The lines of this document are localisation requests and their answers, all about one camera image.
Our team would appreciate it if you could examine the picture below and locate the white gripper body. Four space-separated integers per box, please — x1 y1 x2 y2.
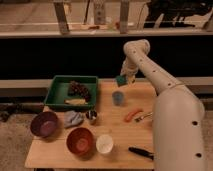
120 60 136 83

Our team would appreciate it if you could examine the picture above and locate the green yellow sponge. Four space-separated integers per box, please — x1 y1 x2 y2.
115 75 127 86

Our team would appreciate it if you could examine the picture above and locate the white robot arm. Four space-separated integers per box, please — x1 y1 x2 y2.
121 39 206 171

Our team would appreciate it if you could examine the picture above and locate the red-brown bowl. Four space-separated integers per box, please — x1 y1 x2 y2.
66 127 94 156

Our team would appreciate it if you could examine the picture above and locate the purple bowl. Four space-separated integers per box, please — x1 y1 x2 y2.
30 111 58 138

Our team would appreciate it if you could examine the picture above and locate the blue cup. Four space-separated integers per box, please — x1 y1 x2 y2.
112 91 124 106

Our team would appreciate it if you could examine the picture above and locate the orange carrot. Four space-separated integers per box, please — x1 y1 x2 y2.
124 109 143 122

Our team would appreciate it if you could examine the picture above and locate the metal fork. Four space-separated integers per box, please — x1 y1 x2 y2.
134 112 152 122

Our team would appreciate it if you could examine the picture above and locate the dark grape bunch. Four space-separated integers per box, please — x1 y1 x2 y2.
68 81 91 102

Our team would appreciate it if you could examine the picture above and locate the small metal cup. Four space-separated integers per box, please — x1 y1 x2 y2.
86 110 97 125

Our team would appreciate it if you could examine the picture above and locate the yellow banana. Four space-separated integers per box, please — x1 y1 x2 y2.
64 99 88 105

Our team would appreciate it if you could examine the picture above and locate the green plastic tray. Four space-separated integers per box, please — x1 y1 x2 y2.
44 75 98 110

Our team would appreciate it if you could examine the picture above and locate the grey crumpled cloth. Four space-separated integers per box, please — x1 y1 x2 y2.
64 111 84 128

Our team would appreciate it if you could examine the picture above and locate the white cup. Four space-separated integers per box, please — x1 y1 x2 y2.
96 134 114 155

